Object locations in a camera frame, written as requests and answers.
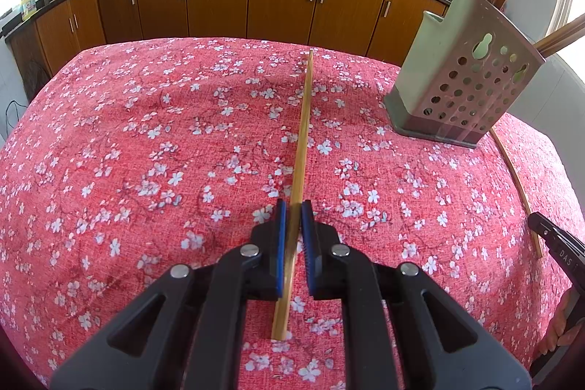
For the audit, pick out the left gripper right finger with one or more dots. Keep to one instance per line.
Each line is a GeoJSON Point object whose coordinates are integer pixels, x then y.
{"type": "Point", "coordinates": [401, 329]}

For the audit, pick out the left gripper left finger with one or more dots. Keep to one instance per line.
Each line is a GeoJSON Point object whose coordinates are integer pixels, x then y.
{"type": "Point", "coordinates": [185, 330]}

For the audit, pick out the lower wooden kitchen cabinets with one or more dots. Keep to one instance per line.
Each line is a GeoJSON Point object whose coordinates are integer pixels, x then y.
{"type": "Point", "coordinates": [381, 29]}

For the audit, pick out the right hand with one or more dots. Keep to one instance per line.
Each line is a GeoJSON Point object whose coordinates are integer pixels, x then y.
{"type": "Point", "coordinates": [557, 333]}

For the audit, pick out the pink floral tablecloth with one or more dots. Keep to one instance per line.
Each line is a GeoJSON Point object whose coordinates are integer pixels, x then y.
{"type": "Point", "coordinates": [141, 155]}

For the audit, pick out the perforated utensil holder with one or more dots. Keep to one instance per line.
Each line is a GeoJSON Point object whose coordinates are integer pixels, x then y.
{"type": "Point", "coordinates": [462, 73]}

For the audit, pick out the right window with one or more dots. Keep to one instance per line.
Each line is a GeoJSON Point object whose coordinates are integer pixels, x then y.
{"type": "Point", "coordinates": [565, 11]}

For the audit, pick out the yellow detergent bottle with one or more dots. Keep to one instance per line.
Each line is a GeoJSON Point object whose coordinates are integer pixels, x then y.
{"type": "Point", "coordinates": [28, 8]}

